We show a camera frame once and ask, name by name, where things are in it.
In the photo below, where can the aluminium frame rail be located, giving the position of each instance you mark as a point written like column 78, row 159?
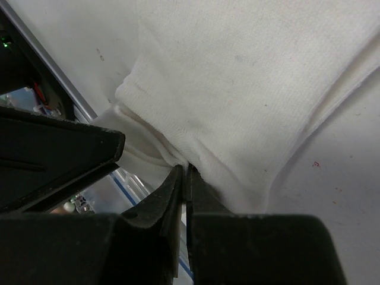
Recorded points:
column 48, row 157

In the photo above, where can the white sock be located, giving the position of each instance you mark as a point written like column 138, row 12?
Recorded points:
column 234, row 87

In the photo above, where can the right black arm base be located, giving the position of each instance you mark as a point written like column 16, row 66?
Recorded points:
column 22, row 67

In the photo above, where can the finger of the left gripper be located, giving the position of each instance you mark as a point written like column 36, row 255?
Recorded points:
column 45, row 160

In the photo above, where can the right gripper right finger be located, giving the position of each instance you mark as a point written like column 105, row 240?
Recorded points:
column 227, row 248

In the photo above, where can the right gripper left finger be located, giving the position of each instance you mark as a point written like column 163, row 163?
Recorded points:
column 139, row 246

